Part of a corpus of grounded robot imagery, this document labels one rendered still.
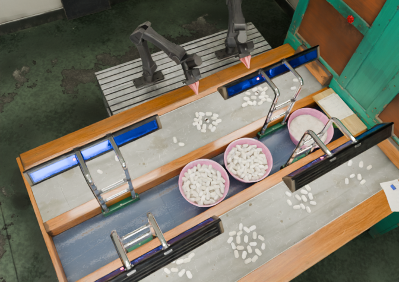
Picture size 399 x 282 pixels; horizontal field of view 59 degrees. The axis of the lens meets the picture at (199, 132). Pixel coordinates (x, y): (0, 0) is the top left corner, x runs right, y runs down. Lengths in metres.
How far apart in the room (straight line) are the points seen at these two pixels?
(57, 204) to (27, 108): 1.46
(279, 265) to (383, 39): 1.21
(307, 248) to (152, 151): 0.93
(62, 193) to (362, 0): 1.80
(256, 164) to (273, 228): 0.36
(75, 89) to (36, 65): 0.47
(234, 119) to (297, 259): 0.83
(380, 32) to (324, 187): 0.83
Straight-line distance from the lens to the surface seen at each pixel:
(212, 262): 1.77
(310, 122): 2.22
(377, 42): 2.04
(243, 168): 1.95
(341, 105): 2.29
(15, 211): 2.85
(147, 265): 1.41
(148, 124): 1.64
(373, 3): 2.01
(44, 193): 1.98
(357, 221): 2.00
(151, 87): 2.29
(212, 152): 1.95
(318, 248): 1.88
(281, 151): 2.12
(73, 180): 1.96
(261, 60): 2.37
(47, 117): 3.13
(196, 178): 1.89
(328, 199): 2.01
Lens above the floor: 2.48
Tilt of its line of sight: 59 degrees down
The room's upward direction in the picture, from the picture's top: 6 degrees clockwise
